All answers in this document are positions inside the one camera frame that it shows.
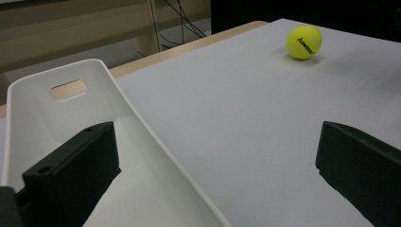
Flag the black hanging cables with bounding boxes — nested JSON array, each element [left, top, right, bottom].
[[160, 0, 208, 51]]

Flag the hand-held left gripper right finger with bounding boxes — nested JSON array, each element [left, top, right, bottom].
[[315, 120, 401, 227]]

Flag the yellow tennis ball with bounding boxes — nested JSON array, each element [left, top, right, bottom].
[[286, 24, 323, 61]]

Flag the white board sheet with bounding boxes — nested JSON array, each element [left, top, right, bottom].
[[0, 18, 401, 227]]

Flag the white plastic bin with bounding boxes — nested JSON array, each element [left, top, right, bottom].
[[0, 58, 234, 227]]

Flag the dark curtain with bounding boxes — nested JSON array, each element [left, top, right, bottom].
[[210, 0, 401, 44]]

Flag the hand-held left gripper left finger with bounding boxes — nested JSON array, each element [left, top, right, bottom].
[[17, 121, 122, 227]]

